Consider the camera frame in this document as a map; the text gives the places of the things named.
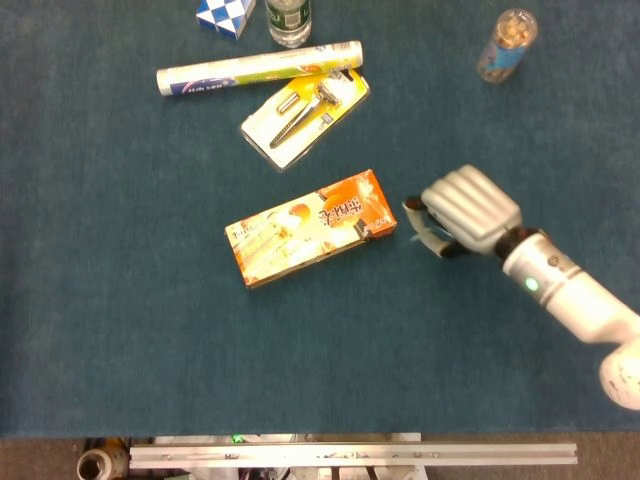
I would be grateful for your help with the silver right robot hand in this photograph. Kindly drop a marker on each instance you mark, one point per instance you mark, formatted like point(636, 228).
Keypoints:
point(472, 205)

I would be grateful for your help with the orange snack box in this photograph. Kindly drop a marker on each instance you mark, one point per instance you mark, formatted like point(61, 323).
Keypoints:
point(300, 235)

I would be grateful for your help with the clear plastic snack canister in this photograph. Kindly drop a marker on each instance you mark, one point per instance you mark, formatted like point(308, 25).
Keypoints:
point(505, 47)

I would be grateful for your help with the green capped plastic bottle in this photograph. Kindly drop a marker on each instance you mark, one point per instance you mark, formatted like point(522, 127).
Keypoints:
point(289, 25)

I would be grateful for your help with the white yellow tube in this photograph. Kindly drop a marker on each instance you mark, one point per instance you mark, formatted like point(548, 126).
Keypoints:
point(250, 70)

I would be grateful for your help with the razor in yellow blister pack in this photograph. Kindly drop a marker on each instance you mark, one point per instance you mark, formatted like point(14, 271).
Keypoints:
point(300, 125)

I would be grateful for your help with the blue white snake cube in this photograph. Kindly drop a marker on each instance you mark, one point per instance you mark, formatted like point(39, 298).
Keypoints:
point(225, 15)

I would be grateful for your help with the blue felt table cloth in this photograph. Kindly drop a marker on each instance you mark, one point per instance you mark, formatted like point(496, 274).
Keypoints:
point(125, 325)

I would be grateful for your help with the aluminium profile rail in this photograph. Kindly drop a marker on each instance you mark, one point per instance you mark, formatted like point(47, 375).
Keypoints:
point(350, 455)

